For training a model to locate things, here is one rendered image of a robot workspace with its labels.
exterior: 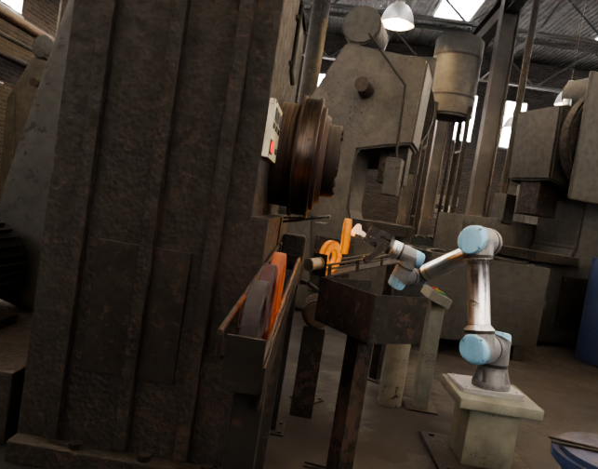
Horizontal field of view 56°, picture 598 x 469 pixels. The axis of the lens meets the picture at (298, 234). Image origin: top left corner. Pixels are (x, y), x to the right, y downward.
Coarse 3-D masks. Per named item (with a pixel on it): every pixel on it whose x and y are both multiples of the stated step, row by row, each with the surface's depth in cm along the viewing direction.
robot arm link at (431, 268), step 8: (448, 256) 244; (456, 256) 241; (424, 264) 253; (432, 264) 249; (440, 264) 246; (448, 264) 244; (456, 264) 242; (464, 264) 242; (416, 272) 253; (424, 272) 251; (432, 272) 249; (440, 272) 247; (416, 280) 252; (424, 280) 253
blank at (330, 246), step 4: (328, 240) 270; (332, 240) 271; (324, 244) 268; (328, 244) 267; (332, 244) 269; (336, 244) 271; (324, 248) 266; (328, 248) 267; (332, 248) 269; (336, 248) 272; (320, 252) 266; (324, 252) 265; (328, 252) 267; (332, 252) 274; (336, 252) 273; (328, 256) 268; (332, 256) 275; (336, 256) 273; (340, 256) 276; (328, 260) 268; (332, 260) 274; (336, 260) 273; (340, 260) 276; (332, 272) 272
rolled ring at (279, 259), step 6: (276, 252) 149; (276, 258) 146; (282, 258) 146; (276, 264) 144; (282, 264) 144; (282, 270) 144; (282, 276) 156; (282, 282) 157; (276, 288) 142; (282, 288) 157; (276, 294) 142; (276, 300) 142; (276, 306) 144
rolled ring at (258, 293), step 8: (256, 280) 113; (248, 288) 110; (256, 288) 109; (264, 288) 110; (248, 296) 108; (256, 296) 108; (264, 296) 110; (248, 304) 106; (256, 304) 106; (264, 304) 119; (248, 312) 106; (256, 312) 106; (264, 312) 120; (248, 320) 105; (256, 320) 105; (264, 320) 120; (240, 328) 105; (248, 328) 105; (256, 328) 105; (248, 336) 105; (256, 336) 105
